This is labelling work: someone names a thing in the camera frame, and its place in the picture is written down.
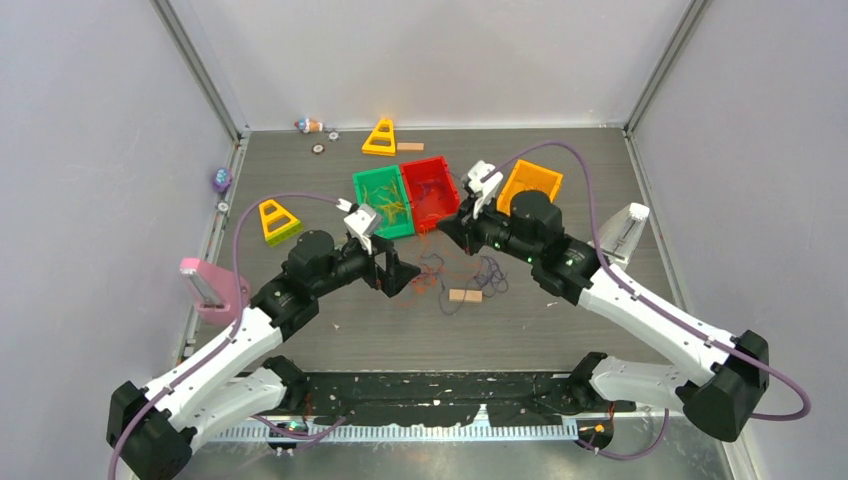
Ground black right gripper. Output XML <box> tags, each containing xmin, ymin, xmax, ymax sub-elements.
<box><xmin>437</xmin><ymin>189</ymin><xmax>539</xmax><ymax>265</ymax></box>

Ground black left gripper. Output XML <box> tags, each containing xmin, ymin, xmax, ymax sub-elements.
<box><xmin>312</xmin><ymin>234</ymin><xmax>419</xmax><ymax>298</ymax></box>

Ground orange yellow purple cables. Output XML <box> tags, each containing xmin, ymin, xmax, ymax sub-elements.
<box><xmin>394</xmin><ymin>231</ymin><xmax>511</xmax><ymax>316</ymax></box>

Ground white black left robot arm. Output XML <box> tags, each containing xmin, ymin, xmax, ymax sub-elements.
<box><xmin>106</xmin><ymin>230</ymin><xmax>421</xmax><ymax>479</ymax></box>

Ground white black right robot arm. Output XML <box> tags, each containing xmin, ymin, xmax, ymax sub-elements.
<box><xmin>437</xmin><ymin>191</ymin><xmax>769</xmax><ymax>442</ymax></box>

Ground yellow triangular toy block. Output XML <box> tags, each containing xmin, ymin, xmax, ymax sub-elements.
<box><xmin>258</xmin><ymin>199</ymin><xmax>303</xmax><ymax>247</ymax></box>

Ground orange plastic bin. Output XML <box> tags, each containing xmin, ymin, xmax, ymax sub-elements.
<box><xmin>496</xmin><ymin>159</ymin><xmax>565</xmax><ymax>214</ymax></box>

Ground white toy toaster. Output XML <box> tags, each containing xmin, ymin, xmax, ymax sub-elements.
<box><xmin>599</xmin><ymin>203</ymin><xmax>651</xmax><ymax>270</ymax></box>

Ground small wooden block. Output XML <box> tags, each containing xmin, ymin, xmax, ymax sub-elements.
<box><xmin>396</xmin><ymin>142</ymin><xmax>425</xmax><ymax>153</ymax></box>
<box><xmin>448</xmin><ymin>289</ymin><xmax>484</xmax><ymax>303</ymax></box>

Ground pink toy toaster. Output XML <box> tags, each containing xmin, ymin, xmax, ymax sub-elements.
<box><xmin>179</xmin><ymin>257</ymin><xmax>251</xmax><ymax>327</ymax></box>

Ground green plastic bin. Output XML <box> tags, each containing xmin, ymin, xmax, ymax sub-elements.
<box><xmin>352</xmin><ymin>165</ymin><xmax>415</xmax><ymax>239</ymax></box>

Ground red plastic bin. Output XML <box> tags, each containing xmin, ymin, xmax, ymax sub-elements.
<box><xmin>399</xmin><ymin>156</ymin><xmax>460</xmax><ymax>233</ymax></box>

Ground purple egg toy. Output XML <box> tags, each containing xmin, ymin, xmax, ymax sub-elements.
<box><xmin>212</xmin><ymin>167</ymin><xmax>233</xmax><ymax>194</ymax></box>

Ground small clown figurine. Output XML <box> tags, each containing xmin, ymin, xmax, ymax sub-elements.
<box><xmin>293</xmin><ymin>117</ymin><xmax>324</xmax><ymax>134</ymax></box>

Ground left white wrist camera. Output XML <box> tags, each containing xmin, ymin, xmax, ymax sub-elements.
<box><xmin>336</xmin><ymin>198</ymin><xmax>383</xmax><ymax>255</ymax></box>

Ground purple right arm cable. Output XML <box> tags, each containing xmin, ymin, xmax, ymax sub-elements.
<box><xmin>486</xmin><ymin>140</ymin><xmax>813</xmax><ymax>463</ymax></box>

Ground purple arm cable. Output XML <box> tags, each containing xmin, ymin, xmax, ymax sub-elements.
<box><xmin>486</xmin><ymin>140</ymin><xmax>813</xmax><ymax>463</ymax></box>
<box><xmin>107</xmin><ymin>192</ymin><xmax>349</xmax><ymax>480</ymax></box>

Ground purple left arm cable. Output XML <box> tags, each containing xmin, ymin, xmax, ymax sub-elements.
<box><xmin>107</xmin><ymin>192</ymin><xmax>349</xmax><ymax>480</ymax></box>

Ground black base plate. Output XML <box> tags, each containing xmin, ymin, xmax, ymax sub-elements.
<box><xmin>270</xmin><ymin>372</ymin><xmax>635</xmax><ymax>427</ymax></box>

